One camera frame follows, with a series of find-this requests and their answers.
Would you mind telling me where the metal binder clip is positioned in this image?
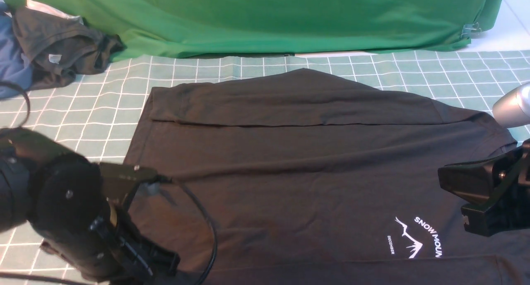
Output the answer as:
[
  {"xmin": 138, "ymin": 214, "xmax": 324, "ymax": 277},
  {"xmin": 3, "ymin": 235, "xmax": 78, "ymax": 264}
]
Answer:
[{"xmin": 460, "ymin": 22, "xmax": 482, "ymax": 39}]

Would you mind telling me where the gray long sleeve shirt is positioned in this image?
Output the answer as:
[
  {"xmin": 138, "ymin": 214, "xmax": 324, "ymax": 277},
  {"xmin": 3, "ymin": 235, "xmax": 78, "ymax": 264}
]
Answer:
[{"xmin": 125, "ymin": 69, "xmax": 529, "ymax": 285}]

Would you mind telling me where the green backdrop cloth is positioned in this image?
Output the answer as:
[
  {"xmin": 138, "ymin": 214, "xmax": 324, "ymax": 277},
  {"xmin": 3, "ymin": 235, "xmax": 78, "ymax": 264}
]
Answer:
[{"xmin": 5, "ymin": 0, "xmax": 502, "ymax": 61}]

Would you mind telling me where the white cloth behind pile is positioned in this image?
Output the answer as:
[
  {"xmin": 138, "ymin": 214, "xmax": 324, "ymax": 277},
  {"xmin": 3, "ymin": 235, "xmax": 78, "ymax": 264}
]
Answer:
[{"xmin": 25, "ymin": 0, "xmax": 84, "ymax": 25}]

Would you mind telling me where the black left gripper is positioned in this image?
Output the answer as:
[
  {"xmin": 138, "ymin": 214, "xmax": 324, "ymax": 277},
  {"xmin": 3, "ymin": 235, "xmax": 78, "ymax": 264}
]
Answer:
[{"xmin": 39, "ymin": 204, "xmax": 181, "ymax": 285}]

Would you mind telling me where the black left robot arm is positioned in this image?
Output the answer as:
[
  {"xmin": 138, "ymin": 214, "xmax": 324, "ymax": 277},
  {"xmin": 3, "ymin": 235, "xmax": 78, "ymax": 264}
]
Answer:
[{"xmin": 1, "ymin": 128, "xmax": 180, "ymax": 285}]

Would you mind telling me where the dark gray crumpled shirt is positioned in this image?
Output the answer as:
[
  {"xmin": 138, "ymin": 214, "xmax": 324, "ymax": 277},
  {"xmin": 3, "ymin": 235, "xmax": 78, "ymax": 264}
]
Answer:
[{"xmin": 12, "ymin": 7, "xmax": 125, "ymax": 90}]

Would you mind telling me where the blue crumpled garment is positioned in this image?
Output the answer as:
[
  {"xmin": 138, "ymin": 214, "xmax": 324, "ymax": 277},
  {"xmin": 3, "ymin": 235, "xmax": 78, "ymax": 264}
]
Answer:
[{"xmin": 0, "ymin": 1, "xmax": 33, "ymax": 91}]

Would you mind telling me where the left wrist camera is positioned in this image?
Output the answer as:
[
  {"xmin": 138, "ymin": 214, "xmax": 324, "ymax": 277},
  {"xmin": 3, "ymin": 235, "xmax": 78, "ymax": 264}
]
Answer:
[{"xmin": 98, "ymin": 162, "xmax": 171, "ymax": 211}]

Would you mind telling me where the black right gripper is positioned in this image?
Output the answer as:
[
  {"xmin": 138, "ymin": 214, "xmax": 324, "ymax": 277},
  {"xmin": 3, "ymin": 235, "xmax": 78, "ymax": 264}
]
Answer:
[{"xmin": 438, "ymin": 141, "xmax": 530, "ymax": 237}]

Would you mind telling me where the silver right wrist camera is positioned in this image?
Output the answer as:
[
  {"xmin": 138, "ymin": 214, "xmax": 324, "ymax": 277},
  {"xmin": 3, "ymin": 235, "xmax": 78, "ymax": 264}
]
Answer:
[{"xmin": 492, "ymin": 82, "xmax": 530, "ymax": 128}]

